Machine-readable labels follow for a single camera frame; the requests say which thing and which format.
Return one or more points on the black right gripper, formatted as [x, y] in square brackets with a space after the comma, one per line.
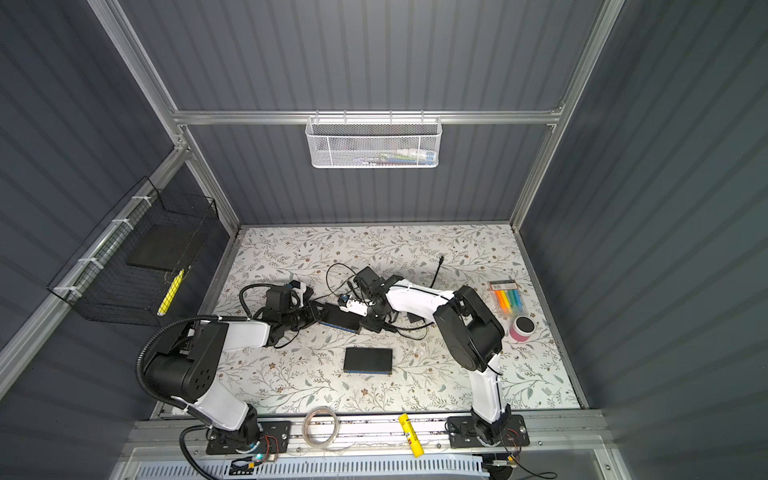
[375, 326]

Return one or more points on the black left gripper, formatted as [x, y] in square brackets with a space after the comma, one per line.
[311, 311]

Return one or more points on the black network switch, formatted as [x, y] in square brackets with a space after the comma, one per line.
[332, 315]
[364, 360]

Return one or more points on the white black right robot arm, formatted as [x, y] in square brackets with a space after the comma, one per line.
[471, 332]

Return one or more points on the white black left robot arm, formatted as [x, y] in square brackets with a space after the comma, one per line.
[178, 365]

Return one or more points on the small black power adapter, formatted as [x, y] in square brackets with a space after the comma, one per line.
[414, 320]

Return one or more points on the yellow marker in black basket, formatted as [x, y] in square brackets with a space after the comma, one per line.
[170, 294]

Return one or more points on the coloured marker pack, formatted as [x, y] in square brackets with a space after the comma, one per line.
[508, 297]

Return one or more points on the pink black tape roll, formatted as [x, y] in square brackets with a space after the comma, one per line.
[521, 329]

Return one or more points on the yellow glue stick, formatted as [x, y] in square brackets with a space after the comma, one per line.
[411, 435]

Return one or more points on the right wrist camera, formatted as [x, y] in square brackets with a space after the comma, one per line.
[354, 302]

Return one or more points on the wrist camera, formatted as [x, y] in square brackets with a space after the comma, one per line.
[354, 302]
[288, 297]

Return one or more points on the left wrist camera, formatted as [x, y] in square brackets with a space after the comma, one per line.
[288, 297]

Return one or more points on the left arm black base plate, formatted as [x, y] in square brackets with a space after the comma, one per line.
[269, 437]

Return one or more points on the white wire mesh basket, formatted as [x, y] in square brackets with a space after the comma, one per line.
[388, 145]

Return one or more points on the black wire mesh basket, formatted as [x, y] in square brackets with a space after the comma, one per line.
[124, 274]

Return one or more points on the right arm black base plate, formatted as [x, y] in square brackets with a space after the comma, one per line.
[472, 432]

